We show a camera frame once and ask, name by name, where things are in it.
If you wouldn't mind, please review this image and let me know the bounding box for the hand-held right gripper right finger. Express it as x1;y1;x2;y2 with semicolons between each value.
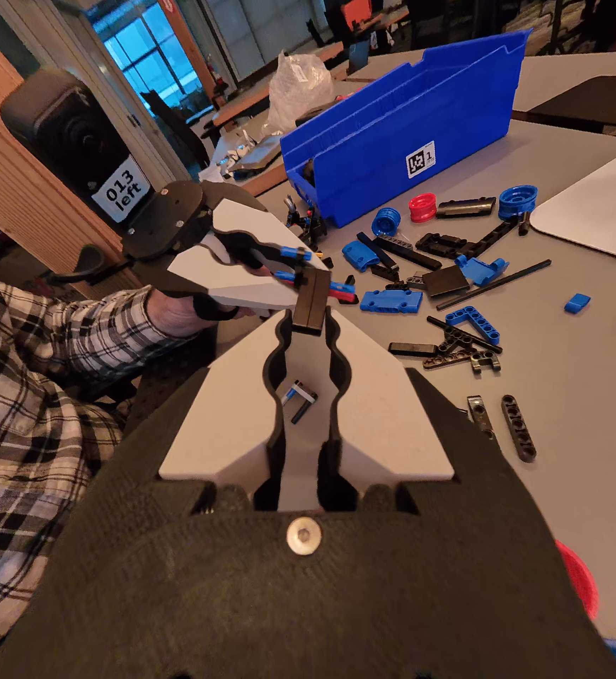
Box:
316;307;455;511

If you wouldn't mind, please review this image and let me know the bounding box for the blue curved panel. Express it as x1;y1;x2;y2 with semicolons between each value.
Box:
342;241;380;272

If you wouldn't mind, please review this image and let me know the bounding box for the long black axle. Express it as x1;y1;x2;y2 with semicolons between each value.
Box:
435;259;552;311

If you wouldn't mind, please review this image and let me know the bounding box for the small grey connector with pins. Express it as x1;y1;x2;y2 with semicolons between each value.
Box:
281;379;319;425

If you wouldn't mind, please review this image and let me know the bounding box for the window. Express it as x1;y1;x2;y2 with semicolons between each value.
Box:
87;0;205;115

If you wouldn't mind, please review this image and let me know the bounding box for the blue storage bin with tag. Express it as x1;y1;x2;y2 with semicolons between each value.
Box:
280;28;534;229

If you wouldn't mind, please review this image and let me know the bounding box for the black curved panel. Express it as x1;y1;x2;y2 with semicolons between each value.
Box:
436;196;497;219

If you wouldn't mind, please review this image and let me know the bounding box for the partly built toy truck chassis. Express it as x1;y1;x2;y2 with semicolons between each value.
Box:
284;193;330;250

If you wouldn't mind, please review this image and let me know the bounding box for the crumpled clear plastic bag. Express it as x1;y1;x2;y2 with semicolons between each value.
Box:
268;50;335;134

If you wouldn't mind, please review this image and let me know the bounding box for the person's plaid clothing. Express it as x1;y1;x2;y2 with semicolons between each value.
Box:
0;371;128;643

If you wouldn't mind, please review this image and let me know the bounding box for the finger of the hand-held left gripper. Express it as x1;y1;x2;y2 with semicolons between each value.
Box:
211;197;330;268
166;239;302;319

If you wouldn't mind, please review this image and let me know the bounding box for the blue fender piece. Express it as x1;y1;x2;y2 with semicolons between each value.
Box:
455;255;509;284

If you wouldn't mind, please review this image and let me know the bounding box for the grey desk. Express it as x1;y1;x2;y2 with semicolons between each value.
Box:
209;114;616;648

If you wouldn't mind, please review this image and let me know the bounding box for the black beam assembly with pins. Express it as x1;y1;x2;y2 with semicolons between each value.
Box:
271;245;359;336

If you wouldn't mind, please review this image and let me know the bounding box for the blue L-shaped beam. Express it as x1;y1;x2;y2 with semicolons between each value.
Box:
445;307;501;346

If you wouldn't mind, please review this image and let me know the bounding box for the black angled long beam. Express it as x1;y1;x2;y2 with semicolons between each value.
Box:
467;212;530;259

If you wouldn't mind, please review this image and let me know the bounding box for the black frame piece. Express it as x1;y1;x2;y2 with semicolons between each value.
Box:
415;232;470;259

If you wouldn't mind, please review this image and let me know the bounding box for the person's left forearm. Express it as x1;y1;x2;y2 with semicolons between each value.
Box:
0;265;192;425

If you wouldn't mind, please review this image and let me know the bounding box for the small red wheel rim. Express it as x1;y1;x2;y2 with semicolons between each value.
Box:
409;193;438;222

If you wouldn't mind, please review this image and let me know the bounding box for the black slim panel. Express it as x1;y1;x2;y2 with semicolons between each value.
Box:
356;232;400;282

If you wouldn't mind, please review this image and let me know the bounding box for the large red wheel rim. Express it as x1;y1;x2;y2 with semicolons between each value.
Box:
554;540;600;619

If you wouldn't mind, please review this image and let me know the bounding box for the black five-hole beam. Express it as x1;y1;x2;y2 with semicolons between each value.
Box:
501;394;537;463

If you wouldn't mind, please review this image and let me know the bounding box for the black triangular beam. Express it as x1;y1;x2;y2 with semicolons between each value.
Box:
427;315;503;375

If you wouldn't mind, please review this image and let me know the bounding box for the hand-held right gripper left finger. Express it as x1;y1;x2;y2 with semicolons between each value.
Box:
158;309;295;511

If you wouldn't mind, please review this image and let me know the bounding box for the black square tile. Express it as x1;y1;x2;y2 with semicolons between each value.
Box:
422;265;470;298

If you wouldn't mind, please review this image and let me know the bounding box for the person's left hand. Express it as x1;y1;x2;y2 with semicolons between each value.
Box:
145;286;266;338

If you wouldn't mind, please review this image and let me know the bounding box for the black office chair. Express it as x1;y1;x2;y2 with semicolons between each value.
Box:
140;90;210;170

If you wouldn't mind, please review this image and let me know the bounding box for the blue flat panel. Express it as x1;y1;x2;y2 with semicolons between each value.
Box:
360;289;424;313

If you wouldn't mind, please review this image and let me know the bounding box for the blue wheel rim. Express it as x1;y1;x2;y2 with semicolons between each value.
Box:
372;208;401;237
499;186;538;221

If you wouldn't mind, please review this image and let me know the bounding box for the white book stand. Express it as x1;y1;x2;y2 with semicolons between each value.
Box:
531;140;616;266

